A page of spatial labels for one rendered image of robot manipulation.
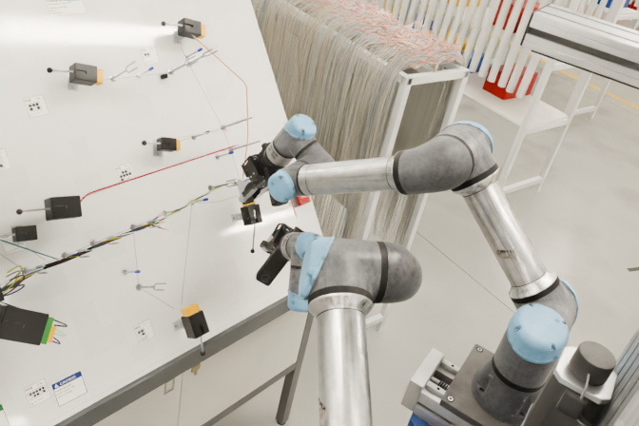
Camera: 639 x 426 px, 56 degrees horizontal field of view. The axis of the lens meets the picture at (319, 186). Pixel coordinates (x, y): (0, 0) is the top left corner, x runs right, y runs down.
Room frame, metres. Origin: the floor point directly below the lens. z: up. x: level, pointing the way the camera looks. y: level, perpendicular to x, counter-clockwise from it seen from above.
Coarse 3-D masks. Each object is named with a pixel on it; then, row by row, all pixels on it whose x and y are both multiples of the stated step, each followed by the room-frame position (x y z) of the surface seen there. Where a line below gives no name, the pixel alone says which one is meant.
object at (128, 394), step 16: (272, 304) 1.41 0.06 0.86; (256, 320) 1.34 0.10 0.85; (224, 336) 1.25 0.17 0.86; (240, 336) 1.30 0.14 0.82; (192, 352) 1.16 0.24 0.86; (208, 352) 1.20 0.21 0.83; (160, 368) 1.08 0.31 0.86; (176, 368) 1.11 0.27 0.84; (128, 384) 1.01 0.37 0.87; (144, 384) 1.03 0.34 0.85; (160, 384) 1.07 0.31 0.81; (112, 400) 0.96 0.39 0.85; (128, 400) 1.00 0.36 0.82; (80, 416) 0.89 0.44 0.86; (96, 416) 0.93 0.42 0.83
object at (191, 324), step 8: (200, 312) 1.16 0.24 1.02; (176, 320) 1.18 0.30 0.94; (184, 320) 1.14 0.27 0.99; (192, 320) 1.13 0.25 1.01; (200, 320) 1.15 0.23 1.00; (176, 328) 1.17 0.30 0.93; (184, 328) 1.14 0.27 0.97; (192, 328) 1.12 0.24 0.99; (200, 328) 1.14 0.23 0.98; (208, 328) 1.15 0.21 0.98; (192, 336) 1.12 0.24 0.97; (200, 336) 1.12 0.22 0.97
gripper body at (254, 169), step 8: (264, 144) 1.47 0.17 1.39; (264, 152) 1.44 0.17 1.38; (248, 160) 1.47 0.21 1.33; (256, 160) 1.47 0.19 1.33; (264, 160) 1.43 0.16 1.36; (248, 168) 1.47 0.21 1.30; (256, 168) 1.44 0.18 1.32; (280, 168) 1.42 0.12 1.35; (248, 176) 1.46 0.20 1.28; (256, 176) 1.44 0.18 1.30; (264, 176) 1.43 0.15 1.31; (256, 184) 1.43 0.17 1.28; (264, 184) 1.45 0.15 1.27
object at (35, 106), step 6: (36, 96) 1.30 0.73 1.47; (42, 96) 1.31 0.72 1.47; (24, 102) 1.27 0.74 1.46; (30, 102) 1.29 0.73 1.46; (36, 102) 1.29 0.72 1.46; (42, 102) 1.30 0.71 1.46; (30, 108) 1.28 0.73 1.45; (36, 108) 1.28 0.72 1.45; (42, 108) 1.29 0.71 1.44; (30, 114) 1.27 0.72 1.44; (36, 114) 1.28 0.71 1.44; (42, 114) 1.29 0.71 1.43
